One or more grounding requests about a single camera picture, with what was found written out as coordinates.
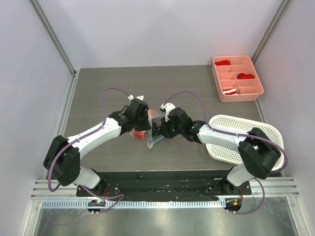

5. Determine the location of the red fake pepper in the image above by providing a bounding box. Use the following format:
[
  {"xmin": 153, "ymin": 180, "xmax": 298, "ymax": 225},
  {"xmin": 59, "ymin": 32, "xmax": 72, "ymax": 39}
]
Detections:
[{"xmin": 133, "ymin": 130, "xmax": 146, "ymax": 140}]

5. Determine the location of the dark fake grape bunch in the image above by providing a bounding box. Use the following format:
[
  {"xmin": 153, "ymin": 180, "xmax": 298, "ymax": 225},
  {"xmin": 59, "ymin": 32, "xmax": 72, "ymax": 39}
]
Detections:
[{"xmin": 152, "ymin": 123, "xmax": 161, "ymax": 137}]

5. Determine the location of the clear zip top bag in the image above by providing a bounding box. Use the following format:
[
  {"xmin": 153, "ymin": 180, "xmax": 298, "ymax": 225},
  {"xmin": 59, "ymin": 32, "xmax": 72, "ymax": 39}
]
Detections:
[{"xmin": 129, "ymin": 110, "xmax": 164, "ymax": 149}]

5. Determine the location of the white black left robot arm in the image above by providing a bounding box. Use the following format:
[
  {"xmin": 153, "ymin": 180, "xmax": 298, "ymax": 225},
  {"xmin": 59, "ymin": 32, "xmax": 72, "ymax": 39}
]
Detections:
[{"xmin": 43, "ymin": 96, "xmax": 151, "ymax": 196}]

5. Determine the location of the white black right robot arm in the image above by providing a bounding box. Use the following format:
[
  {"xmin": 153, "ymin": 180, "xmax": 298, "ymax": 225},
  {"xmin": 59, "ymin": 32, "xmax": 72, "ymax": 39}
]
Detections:
[{"xmin": 160, "ymin": 103, "xmax": 281, "ymax": 194}]

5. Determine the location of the white perforated plastic basket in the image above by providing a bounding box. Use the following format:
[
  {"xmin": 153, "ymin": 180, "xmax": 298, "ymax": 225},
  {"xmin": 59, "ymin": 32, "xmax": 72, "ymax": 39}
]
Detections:
[{"xmin": 205, "ymin": 114, "xmax": 285, "ymax": 172}]

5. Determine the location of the red white cloth front compartment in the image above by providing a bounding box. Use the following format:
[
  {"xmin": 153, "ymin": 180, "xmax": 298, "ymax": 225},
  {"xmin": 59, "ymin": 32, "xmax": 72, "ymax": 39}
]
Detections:
[{"xmin": 222, "ymin": 88, "xmax": 237, "ymax": 95}]

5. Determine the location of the pink divided organizer tray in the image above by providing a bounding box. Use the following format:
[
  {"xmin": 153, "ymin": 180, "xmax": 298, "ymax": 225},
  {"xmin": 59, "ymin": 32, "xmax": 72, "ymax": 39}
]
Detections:
[{"xmin": 212, "ymin": 55, "xmax": 264, "ymax": 103}]

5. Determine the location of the red cloth in back compartment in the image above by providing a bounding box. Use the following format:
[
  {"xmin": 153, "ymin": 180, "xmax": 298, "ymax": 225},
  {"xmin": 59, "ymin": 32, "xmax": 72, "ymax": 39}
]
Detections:
[{"xmin": 215, "ymin": 59, "xmax": 230, "ymax": 66}]

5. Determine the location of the red cloth in compartment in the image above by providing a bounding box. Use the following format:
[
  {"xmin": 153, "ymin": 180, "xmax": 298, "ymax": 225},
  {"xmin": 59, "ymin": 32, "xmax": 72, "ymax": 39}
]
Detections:
[
  {"xmin": 237, "ymin": 73, "xmax": 255, "ymax": 80},
  {"xmin": 215, "ymin": 59, "xmax": 230, "ymax": 66}
]

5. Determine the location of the red cloth in middle compartment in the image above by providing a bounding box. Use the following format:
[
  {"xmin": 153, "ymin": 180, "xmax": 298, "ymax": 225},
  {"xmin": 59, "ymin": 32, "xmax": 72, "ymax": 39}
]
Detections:
[{"xmin": 237, "ymin": 73, "xmax": 255, "ymax": 80}]

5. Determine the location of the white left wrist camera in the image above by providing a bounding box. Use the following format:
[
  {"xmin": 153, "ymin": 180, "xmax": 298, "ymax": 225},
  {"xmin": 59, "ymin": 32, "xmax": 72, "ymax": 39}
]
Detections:
[{"xmin": 128, "ymin": 94, "xmax": 144, "ymax": 101}]

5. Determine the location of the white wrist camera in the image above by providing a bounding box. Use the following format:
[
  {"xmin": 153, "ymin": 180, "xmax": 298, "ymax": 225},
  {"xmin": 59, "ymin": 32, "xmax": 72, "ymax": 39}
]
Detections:
[
  {"xmin": 160, "ymin": 102, "xmax": 176, "ymax": 122},
  {"xmin": 128, "ymin": 94, "xmax": 144, "ymax": 101}
]

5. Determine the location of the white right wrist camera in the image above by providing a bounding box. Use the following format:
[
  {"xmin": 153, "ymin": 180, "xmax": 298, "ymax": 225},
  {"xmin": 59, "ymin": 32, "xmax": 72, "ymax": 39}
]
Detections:
[{"xmin": 160, "ymin": 102, "xmax": 176, "ymax": 122}]

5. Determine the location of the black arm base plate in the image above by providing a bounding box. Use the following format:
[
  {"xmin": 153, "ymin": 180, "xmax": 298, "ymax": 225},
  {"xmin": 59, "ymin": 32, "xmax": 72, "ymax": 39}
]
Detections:
[{"xmin": 75, "ymin": 171, "xmax": 252, "ymax": 201}]

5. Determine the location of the white slotted cable duct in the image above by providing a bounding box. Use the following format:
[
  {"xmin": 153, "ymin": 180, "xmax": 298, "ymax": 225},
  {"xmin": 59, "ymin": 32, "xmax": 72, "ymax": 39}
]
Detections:
[{"xmin": 41, "ymin": 199, "xmax": 226, "ymax": 209}]

